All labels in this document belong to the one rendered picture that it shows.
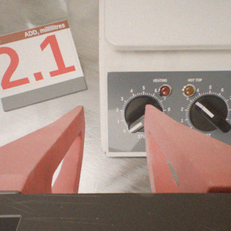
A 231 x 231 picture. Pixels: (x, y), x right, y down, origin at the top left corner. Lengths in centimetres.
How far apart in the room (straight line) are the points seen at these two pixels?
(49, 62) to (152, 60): 11
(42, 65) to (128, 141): 12
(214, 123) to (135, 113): 6
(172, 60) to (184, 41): 2
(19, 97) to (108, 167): 12
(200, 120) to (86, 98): 12
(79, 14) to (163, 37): 14
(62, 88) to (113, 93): 8
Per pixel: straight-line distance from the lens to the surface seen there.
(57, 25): 26
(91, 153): 25
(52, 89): 27
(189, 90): 21
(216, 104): 22
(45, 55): 27
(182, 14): 21
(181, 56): 21
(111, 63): 21
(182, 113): 22
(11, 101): 28
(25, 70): 27
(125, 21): 20
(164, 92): 21
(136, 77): 21
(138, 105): 21
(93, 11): 31
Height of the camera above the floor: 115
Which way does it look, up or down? 77 degrees down
